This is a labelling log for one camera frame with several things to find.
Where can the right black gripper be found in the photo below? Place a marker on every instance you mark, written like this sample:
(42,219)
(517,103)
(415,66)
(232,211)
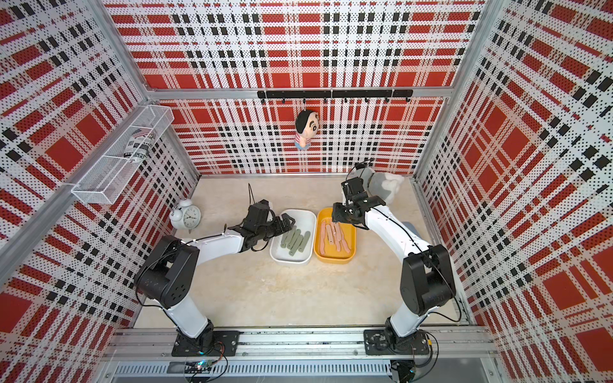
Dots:
(337,215)

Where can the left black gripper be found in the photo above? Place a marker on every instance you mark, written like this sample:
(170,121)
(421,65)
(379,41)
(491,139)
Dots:
(280,228)

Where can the white storage box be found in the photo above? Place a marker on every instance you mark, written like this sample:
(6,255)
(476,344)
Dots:
(305,221)

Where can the yellow storage box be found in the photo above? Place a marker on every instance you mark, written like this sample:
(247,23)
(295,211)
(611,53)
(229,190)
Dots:
(331,255)

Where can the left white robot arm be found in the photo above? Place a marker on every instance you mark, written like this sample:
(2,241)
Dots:
(167,274)

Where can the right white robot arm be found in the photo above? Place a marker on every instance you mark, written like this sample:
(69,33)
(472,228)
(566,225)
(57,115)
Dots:
(427,281)

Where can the grey plush dog toy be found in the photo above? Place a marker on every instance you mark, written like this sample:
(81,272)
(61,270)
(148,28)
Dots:
(382,184)

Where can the white alarm clock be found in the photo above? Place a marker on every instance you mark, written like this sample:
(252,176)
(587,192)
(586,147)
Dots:
(185,216)

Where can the cartoon boy doll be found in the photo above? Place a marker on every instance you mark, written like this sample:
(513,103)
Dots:
(306,127)

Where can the striped can in basket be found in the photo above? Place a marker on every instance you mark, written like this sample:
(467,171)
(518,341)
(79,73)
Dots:
(138,145)

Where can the black hook rail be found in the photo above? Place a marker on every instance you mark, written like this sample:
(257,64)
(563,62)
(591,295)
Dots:
(366,94)

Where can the white wire wall basket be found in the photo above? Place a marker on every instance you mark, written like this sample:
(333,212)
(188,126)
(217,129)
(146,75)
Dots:
(107,178)

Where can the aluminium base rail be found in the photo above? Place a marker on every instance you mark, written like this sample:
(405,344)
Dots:
(284,354)

